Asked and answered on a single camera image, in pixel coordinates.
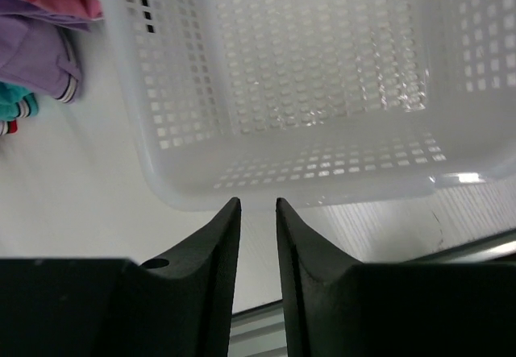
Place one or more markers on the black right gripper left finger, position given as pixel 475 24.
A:
pixel 175 304

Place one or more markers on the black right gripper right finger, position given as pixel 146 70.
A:
pixel 383 308

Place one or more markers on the white plastic mesh basket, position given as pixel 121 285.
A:
pixel 319 102

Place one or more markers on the red trousers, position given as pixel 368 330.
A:
pixel 8 127

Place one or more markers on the teal trousers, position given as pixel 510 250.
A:
pixel 17 102

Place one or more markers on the purple trousers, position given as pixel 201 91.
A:
pixel 36 53

